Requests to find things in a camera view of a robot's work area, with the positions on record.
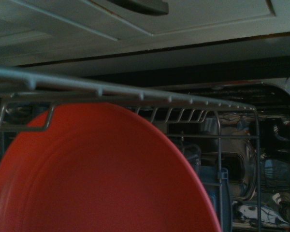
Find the grey wire dishwasher rack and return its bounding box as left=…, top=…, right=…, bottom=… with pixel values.
left=0, top=66, right=261, bottom=232

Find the clear glass container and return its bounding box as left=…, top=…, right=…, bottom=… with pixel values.
left=217, top=137, right=258, bottom=203

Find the grey plastic spray tube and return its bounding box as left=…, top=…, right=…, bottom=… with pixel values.
left=203, top=167, right=233, bottom=232

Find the built-in dishwasher body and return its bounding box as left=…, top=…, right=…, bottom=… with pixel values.
left=81, top=54, right=290, bottom=232

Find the coral red plate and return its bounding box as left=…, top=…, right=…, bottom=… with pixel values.
left=0, top=102, right=223, bottom=232

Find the metal bar cabinet handle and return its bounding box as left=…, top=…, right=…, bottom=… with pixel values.
left=91, top=0, right=170, bottom=16

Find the white corner cabinet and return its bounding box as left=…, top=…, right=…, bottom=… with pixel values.
left=0, top=0, right=290, bottom=69

